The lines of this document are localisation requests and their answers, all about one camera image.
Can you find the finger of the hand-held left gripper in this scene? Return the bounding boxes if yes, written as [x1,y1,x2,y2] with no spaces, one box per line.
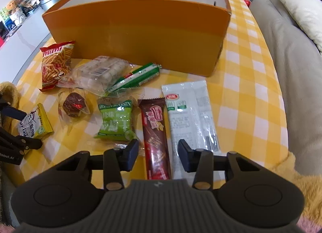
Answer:
[0,127,43,151]
[0,96,27,123]

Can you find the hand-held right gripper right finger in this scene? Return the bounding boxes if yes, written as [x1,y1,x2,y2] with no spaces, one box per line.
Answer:
[178,139,264,190]

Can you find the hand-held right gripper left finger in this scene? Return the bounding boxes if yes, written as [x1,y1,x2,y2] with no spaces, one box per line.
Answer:
[54,139,140,191]

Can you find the yellow and white snack packet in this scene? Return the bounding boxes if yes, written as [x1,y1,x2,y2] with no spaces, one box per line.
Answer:
[18,103,54,140]

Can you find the dark red biscuit stick packet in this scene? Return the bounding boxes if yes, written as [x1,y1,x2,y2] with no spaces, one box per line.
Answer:
[137,97,173,180]

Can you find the green raisin snack packet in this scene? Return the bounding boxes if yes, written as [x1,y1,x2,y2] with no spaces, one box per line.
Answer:
[94,88,146,151]

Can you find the long white snack packet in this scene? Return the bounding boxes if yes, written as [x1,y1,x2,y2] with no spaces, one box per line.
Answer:
[161,80,222,179]

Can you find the brown cake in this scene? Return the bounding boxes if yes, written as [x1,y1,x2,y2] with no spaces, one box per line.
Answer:
[57,88,91,136]

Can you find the red fries snack packet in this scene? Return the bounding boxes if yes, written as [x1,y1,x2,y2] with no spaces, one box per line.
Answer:
[39,40,76,93]

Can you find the green sausage stick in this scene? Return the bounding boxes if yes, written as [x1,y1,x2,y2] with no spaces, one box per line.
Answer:
[105,62,163,95]

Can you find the clear pastry packet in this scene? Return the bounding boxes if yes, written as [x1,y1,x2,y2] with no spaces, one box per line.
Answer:
[57,56,135,96]

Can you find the orange cardboard box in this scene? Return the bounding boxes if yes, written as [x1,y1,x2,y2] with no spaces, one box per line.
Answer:
[41,0,232,77]

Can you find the yellow fuzzy plush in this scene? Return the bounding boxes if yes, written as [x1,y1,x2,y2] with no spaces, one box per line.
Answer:
[273,151,322,226]
[0,82,23,133]

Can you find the white low cabinet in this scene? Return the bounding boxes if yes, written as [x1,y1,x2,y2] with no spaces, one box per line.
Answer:
[0,2,54,50]

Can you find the yellow checkered tablecloth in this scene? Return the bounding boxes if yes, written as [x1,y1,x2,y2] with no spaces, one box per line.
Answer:
[12,0,295,191]

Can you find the brown plush toy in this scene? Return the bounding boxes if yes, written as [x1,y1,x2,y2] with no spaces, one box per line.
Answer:
[6,0,22,13]

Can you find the grey sofa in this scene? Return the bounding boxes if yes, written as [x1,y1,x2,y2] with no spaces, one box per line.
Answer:
[249,0,322,173]

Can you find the cream pillow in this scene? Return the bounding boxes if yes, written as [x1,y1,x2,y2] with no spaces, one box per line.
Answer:
[270,0,322,52]

